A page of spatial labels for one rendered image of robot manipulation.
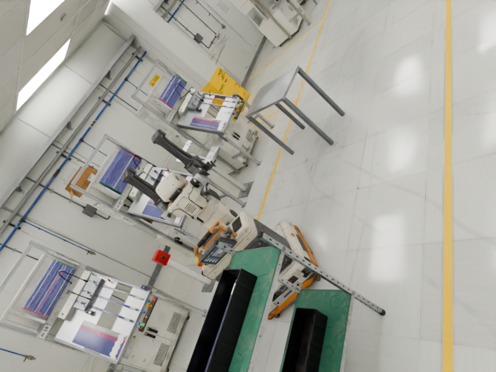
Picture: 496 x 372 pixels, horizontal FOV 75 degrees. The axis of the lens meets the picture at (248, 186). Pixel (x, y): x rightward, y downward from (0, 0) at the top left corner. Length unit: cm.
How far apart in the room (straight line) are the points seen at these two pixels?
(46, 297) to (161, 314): 116
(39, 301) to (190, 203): 193
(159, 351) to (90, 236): 223
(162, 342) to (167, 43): 500
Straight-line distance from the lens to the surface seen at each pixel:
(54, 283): 389
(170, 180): 261
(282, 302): 284
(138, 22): 667
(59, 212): 549
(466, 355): 215
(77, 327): 388
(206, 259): 240
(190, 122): 475
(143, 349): 403
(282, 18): 741
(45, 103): 599
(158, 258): 381
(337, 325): 211
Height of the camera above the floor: 195
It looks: 25 degrees down
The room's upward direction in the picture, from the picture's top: 55 degrees counter-clockwise
